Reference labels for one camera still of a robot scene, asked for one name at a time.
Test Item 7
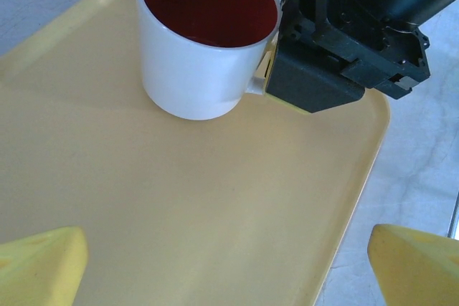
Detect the yellow plastic tray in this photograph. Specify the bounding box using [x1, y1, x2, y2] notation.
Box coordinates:
[0, 0, 392, 306]

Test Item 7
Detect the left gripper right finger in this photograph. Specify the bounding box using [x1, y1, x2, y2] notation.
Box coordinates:
[368, 223, 459, 306]

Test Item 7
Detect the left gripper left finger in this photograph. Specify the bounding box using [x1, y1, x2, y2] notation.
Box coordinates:
[0, 226, 90, 306]

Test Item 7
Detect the white mug red inside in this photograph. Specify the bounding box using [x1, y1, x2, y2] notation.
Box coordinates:
[135, 0, 280, 121]

